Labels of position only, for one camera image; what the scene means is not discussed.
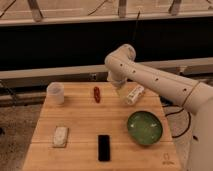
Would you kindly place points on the black smartphone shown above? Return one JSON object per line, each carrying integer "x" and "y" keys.
{"x": 103, "y": 148}

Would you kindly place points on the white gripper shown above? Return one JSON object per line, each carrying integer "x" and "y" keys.
{"x": 122, "y": 92}

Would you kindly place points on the white plastic bottle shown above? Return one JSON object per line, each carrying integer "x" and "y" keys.
{"x": 134, "y": 95}

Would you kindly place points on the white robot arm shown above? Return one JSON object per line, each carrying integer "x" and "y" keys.
{"x": 194, "y": 96}

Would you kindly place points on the green bowl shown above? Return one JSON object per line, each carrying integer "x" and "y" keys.
{"x": 144, "y": 127}

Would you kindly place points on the translucent plastic cup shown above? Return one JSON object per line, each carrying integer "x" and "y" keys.
{"x": 55, "y": 93}

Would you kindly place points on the white sponge block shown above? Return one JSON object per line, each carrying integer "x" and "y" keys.
{"x": 60, "y": 137}

